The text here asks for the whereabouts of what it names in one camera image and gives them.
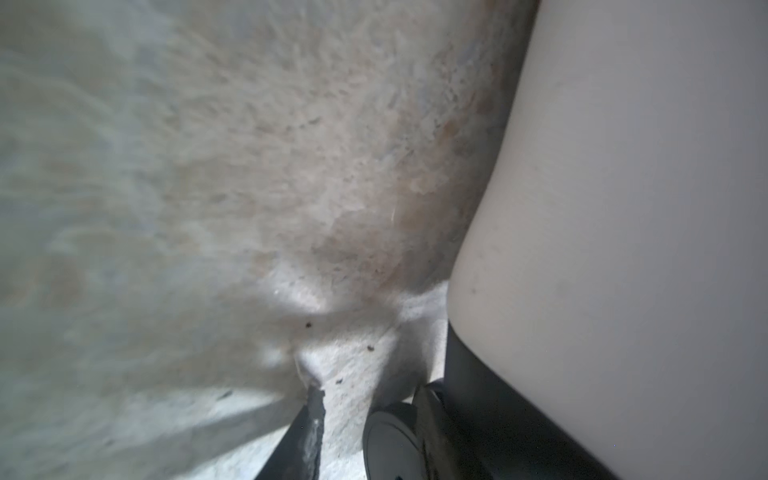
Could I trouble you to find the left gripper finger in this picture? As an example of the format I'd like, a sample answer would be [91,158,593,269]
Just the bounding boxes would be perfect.
[255,385,326,480]

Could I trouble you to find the white black-lined carry-on suitcase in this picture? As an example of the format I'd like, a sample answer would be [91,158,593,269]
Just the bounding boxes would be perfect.
[362,0,768,480]

